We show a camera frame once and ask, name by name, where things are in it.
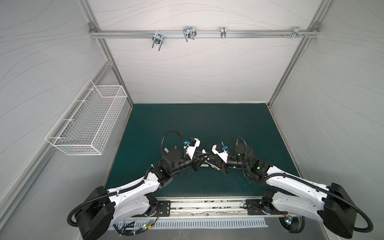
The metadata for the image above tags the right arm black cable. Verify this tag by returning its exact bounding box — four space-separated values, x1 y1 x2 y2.
278 211 306 234

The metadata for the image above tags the metal U-bolt hook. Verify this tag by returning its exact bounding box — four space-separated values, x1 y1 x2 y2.
183 26 197 42

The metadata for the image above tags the green table mat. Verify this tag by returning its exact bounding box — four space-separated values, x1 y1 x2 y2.
104 103 300 198

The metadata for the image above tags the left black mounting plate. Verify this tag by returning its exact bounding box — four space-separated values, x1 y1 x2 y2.
145 201 171 217

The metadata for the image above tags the metal hook bracket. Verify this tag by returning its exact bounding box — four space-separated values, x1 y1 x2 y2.
282 27 309 39

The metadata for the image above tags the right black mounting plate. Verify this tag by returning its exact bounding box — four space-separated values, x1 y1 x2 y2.
243 199 284 216

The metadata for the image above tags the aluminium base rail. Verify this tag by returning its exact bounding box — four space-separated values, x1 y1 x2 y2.
89 196 331 221

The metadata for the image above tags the small metal bracket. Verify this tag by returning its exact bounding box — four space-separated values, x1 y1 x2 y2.
221 27 227 39

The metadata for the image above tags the metal U-bolt clamp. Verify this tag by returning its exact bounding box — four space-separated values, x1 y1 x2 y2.
152 33 164 51

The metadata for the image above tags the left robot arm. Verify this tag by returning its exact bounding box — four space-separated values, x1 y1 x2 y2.
67 149 209 240

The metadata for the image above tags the white slotted cable duct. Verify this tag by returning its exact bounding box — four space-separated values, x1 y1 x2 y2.
109 218 269 230

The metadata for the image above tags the aluminium crossbar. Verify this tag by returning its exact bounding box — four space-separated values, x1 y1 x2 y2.
90 29 321 39

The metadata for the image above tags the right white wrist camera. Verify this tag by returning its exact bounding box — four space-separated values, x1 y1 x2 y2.
212 142 229 164

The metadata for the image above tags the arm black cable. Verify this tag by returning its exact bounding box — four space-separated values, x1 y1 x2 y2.
113 206 161 236
278 211 306 234

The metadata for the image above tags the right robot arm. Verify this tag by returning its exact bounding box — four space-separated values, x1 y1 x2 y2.
207 144 374 239

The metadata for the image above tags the white wire basket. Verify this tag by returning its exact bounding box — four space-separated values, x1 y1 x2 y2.
45 80 127 156

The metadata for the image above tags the black mounting plate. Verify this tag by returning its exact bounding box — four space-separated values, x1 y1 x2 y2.
243 199 284 216
145 201 171 217

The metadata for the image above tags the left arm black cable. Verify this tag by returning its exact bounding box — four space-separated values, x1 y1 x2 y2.
113 206 161 236

